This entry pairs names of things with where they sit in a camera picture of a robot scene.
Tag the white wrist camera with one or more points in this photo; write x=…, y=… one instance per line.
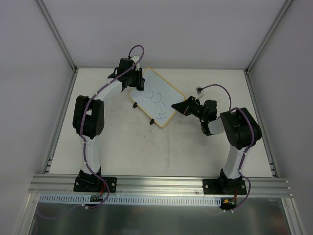
x=135, y=60
x=200, y=92

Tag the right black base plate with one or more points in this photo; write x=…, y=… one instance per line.
x=227, y=187

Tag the aluminium side rail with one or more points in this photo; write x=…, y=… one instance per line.
x=59, y=124
x=268, y=150

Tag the left aluminium frame post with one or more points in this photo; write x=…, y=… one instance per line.
x=52, y=26

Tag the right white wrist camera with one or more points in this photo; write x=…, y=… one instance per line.
x=200, y=92

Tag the right aluminium frame post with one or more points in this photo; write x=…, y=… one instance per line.
x=281, y=13

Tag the right aluminium side rail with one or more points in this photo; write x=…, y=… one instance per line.
x=268, y=150

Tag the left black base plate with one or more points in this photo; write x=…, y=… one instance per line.
x=90, y=183

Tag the yellow framed whiteboard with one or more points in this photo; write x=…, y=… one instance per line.
x=157, y=98

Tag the aluminium frame post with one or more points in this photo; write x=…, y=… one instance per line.
x=52, y=26
x=281, y=13

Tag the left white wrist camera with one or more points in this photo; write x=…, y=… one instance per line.
x=135, y=60

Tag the white slotted cable duct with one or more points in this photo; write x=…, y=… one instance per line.
x=115, y=199

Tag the aluminium front rail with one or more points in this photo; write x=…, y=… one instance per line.
x=160, y=186

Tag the left aluminium side rail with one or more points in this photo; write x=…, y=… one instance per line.
x=59, y=124

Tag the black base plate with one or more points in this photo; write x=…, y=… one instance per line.
x=227, y=187
x=90, y=183

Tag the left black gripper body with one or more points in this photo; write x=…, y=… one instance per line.
x=136, y=80

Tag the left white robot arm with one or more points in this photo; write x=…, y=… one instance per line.
x=89, y=120

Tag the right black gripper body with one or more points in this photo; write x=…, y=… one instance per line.
x=191, y=105

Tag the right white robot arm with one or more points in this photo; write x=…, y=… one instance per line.
x=242, y=132

